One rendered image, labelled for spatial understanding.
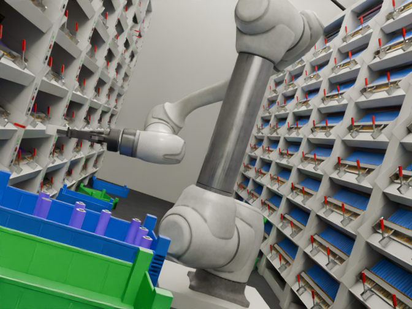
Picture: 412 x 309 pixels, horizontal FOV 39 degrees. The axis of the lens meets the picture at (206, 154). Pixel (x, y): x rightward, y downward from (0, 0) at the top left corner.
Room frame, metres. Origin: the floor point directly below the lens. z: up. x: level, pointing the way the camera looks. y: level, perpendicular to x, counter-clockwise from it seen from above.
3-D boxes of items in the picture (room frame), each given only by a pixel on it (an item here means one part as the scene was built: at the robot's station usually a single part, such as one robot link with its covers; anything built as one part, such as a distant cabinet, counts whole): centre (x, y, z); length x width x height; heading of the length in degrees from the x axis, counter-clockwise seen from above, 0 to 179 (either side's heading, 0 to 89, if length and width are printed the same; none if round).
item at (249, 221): (1.71, -0.16, 0.41); 0.18 x 0.16 x 0.22; 146
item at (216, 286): (1.74, -0.16, 0.27); 0.22 x 0.18 x 0.06; 4
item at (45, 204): (0.98, 0.23, 0.44); 0.02 x 0.02 x 0.06
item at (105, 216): (1.07, 0.14, 0.44); 0.02 x 0.02 x 0.06
